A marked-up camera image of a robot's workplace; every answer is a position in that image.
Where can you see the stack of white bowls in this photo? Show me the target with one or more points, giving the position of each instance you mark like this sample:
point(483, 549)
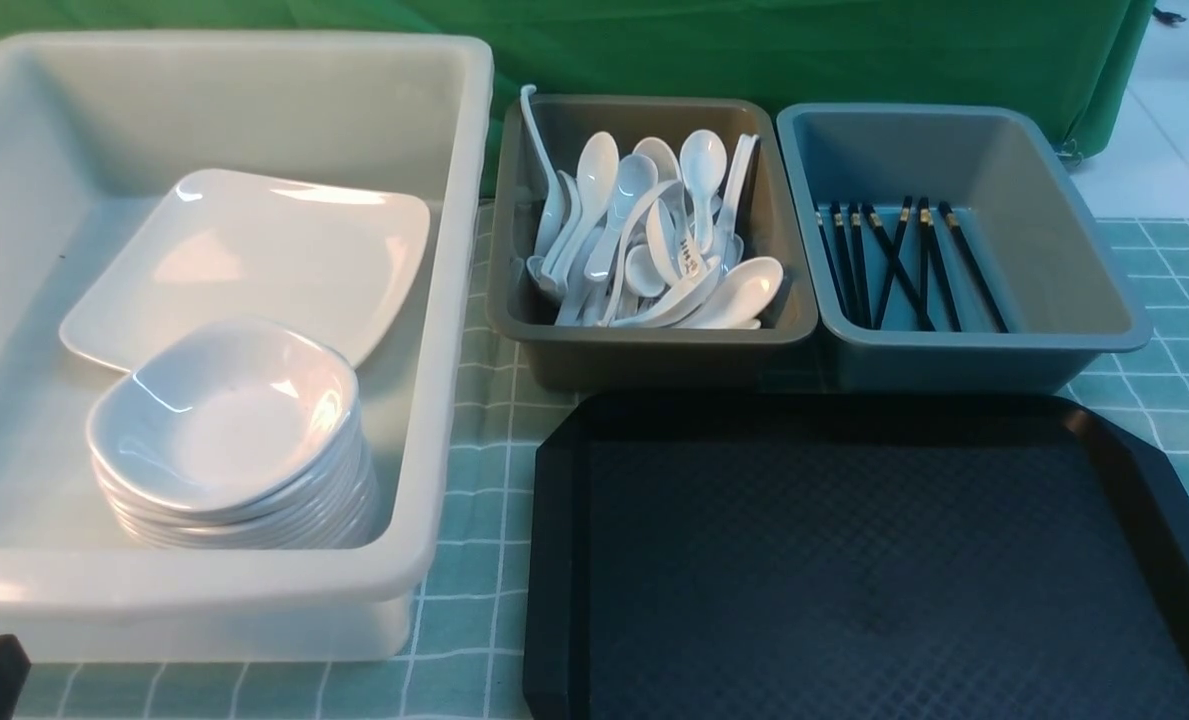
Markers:
point(243, 435)

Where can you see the pile of white spoons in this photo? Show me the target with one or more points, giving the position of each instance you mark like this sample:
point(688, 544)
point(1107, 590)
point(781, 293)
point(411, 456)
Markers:
point(666, 253)

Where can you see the green backdrop cloth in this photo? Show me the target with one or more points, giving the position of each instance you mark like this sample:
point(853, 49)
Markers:
point(1063, 64)

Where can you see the teal checkered tablecloth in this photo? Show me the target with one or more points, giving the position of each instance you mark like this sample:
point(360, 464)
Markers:
point(464, 654)

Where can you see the white ceramic spoon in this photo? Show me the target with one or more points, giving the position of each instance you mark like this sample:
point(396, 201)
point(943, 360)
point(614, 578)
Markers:
point(596, 178)

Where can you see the grey-blue plastic chopstick bin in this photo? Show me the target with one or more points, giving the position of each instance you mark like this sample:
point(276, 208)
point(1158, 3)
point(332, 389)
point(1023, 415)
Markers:
point(1063, 299)

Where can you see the large white square plate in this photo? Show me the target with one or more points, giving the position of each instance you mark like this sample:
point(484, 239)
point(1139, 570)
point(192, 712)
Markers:
point(333, 263)

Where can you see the black serving tray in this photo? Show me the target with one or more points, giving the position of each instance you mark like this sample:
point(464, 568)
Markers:
point(727, 555)

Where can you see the black chopstick in bin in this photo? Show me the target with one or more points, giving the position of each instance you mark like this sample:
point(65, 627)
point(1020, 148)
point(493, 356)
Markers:
point(900, 299)
point(891, 245)
point(972, 266)
point(933, 258)

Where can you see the brown plastic spoon bin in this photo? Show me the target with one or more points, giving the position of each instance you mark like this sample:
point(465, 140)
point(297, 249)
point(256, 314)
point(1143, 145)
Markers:
point(596, 359)

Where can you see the large white plastic tub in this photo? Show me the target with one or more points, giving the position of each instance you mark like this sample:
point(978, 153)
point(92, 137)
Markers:
point(95, 127)

